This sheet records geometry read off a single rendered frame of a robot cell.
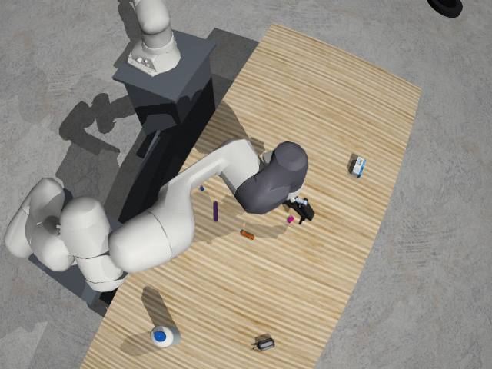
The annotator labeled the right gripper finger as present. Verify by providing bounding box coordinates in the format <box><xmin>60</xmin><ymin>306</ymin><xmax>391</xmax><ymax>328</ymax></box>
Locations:
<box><xmin>286</xmin><ymin>198</ymin><xmax>315</xmax><ymax>224</ymax></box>

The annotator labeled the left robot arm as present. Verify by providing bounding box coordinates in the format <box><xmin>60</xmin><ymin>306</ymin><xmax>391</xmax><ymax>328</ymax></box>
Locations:
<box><xmin>128</xmin><ymin>0</ymin><xmax>181</xmax><ymax>77</ymax></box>

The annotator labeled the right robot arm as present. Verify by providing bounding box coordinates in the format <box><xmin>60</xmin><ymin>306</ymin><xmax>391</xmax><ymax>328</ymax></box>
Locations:
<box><xmin>3</xmin><ymin>138</ymin><xmax>308</xmax><ymax>292</ymax></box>

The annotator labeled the orange rod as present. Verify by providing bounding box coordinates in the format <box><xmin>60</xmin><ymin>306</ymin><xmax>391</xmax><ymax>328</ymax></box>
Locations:
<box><xmin>241</xmin><ymin>231</ymin><xmax>254</xmax><ymax>240</ymax></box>

